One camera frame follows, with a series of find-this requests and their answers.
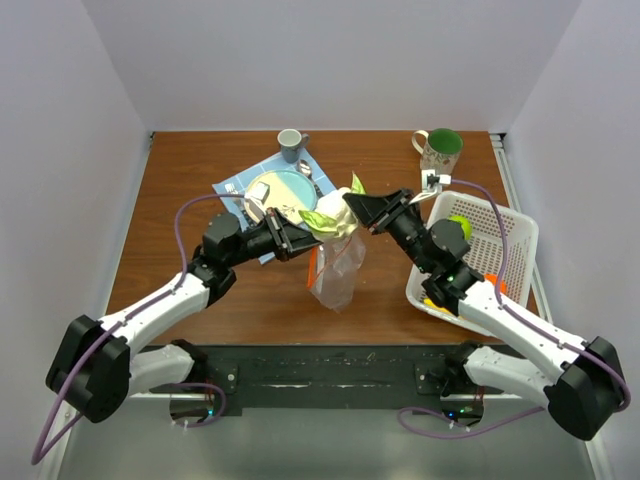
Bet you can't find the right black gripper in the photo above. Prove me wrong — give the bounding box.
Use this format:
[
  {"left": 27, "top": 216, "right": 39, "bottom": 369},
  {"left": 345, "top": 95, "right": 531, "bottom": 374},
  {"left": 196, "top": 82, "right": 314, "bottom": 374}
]
[{"left": 344, "top": 188, "right": 433, "bottom": 273}]

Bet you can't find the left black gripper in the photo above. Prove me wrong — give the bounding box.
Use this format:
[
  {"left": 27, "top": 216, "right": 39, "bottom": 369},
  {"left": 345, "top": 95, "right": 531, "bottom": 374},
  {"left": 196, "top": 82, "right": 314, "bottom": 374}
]
[{"left": 226, "top": 207, "right": 325, "bottom": 268}]

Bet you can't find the toy cabbage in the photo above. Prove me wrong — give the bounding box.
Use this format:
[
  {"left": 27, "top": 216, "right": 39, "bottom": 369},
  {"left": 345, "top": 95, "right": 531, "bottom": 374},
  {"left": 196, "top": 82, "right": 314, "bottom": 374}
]
[{"left": 299, "top": 173, "right": 366, "bottom": 243}]

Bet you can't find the clear zip top bag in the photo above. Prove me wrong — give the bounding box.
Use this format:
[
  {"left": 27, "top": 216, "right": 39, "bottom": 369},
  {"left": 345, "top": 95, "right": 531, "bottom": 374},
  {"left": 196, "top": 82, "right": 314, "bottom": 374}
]
[{"left": 307, "top": 233, "right": 366, "bottom": 312}]

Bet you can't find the yellow banana bunch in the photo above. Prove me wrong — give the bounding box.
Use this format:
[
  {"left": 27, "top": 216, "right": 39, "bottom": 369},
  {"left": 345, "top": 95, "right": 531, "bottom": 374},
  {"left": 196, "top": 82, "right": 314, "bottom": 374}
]
[{"left": 423, "top": 298, "right": 450, "bottom": 314}]

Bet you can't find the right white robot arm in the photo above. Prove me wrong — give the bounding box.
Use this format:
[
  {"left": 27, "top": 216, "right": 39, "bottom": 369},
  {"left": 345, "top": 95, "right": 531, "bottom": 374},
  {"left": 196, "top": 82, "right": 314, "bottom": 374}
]
[{"left": 343, "top": 189, "right": 631, "bottom": 440}]

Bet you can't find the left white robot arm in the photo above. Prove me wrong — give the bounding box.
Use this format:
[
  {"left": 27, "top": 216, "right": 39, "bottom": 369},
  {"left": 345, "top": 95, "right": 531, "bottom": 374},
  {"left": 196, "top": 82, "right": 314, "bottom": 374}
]
[{"left": 45, "top": 209, "right": 320, "bottom": 423}]

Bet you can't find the cream and blue plate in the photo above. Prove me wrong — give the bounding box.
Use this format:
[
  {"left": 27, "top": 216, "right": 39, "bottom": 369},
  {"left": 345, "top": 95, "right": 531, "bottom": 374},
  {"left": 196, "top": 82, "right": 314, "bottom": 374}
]
[{"left": 245, "top": 170, "right": 318, "bottom": 225}]

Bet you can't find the metal spoon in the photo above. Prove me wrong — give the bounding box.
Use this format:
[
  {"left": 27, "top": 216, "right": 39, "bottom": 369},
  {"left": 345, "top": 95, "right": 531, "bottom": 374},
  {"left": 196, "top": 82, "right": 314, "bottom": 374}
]
[{"left": 296, "top": 159, "right": 323, "bottom": 199}]

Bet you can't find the blue checked placemat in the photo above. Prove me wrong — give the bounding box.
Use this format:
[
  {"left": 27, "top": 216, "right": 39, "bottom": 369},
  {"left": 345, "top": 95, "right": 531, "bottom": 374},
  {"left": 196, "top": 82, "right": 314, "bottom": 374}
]
[{"left": 212, "top": 149, "right": 336, "bottom": 230}]

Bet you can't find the metal fork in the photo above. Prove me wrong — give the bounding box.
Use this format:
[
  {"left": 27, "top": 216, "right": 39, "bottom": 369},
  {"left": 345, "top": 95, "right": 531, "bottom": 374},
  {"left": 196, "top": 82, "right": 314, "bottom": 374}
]
[{"left": 224, "top": 183, "right": 239, "bottom": 195}]

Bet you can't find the floral mug green inside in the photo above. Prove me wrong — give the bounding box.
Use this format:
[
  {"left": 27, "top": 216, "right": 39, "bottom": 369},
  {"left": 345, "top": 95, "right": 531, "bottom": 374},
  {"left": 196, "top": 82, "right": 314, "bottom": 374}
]
[{"left": 411, "top": 128, "right": 464, "bottom": 175}]

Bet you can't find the green apple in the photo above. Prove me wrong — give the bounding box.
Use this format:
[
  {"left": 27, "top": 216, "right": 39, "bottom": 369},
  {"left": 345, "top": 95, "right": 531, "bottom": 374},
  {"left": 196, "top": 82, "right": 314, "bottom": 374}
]
[{"left": 448, "top": 215, "right": 473, "bottom": 241}]

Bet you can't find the small grey cup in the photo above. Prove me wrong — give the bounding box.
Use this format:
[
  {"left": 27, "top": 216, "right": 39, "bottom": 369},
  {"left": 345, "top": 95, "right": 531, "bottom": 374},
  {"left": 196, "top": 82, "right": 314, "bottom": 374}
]
[{"left": 277, "top": 129, "right": 310, "bottom": 164}]

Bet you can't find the white perforated plastic basket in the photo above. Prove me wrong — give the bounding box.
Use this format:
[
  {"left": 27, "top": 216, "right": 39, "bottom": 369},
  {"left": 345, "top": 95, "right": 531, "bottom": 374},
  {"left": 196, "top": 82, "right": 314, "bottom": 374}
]
[{"left": 426, "top": 191, "right": 539, "bottom": 307}]

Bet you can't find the orange fruit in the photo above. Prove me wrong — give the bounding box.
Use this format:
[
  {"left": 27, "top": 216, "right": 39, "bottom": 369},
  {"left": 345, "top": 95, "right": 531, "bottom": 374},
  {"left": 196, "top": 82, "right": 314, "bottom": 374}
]
[{"left": 484, "top": 273, "right": 507, "bottom": 294}]

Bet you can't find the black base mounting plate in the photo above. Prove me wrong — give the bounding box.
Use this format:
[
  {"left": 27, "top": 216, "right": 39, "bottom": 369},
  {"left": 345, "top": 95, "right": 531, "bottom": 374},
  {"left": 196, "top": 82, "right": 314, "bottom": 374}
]
[{"left": 119, "top": 342, "right": 536, "bottom": 419}]

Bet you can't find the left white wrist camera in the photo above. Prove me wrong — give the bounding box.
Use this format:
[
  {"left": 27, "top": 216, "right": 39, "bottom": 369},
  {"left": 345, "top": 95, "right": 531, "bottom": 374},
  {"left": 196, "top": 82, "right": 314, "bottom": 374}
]
[{"left": 244, "top": 181, "right": 270, "bottom": 223}]

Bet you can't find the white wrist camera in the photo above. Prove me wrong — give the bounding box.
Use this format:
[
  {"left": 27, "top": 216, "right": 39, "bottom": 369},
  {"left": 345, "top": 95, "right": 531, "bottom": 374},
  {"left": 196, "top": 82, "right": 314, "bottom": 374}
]
[
  {"left": 410, "top": 169, "right": 452, "bottom": 204},
  {"left": 244, "top": 181, "right": 270, "bottom": 223}
]

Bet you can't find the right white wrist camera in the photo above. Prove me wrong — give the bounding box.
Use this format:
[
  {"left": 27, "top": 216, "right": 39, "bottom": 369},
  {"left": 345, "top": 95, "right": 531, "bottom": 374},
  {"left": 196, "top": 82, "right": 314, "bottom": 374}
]
[{"left": 410, "top": 169, "right": 452, "bottom": 204}]

